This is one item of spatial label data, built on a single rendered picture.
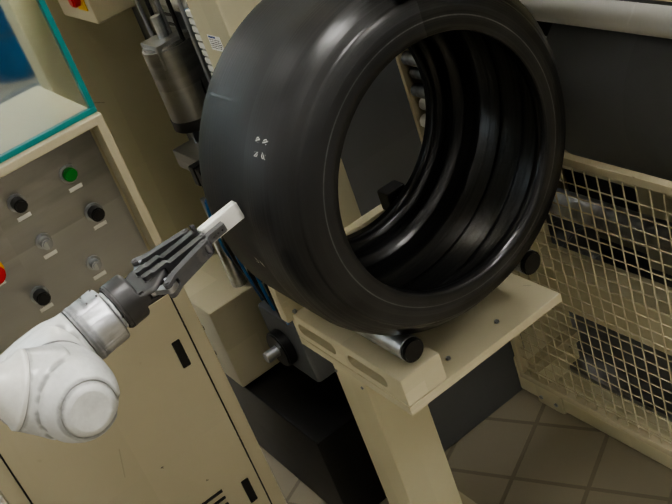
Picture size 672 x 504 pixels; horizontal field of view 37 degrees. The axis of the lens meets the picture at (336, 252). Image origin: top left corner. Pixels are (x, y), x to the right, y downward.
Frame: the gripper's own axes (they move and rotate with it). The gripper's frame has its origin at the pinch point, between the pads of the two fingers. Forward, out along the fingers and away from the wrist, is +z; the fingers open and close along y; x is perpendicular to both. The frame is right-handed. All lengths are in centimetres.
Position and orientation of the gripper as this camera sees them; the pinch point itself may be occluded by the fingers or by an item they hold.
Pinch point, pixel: (220, 223)
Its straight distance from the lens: 152.3
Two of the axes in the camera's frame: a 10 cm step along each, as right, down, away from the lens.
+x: 4.1, 7.3, 5.5
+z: 7.2, -6.2, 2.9
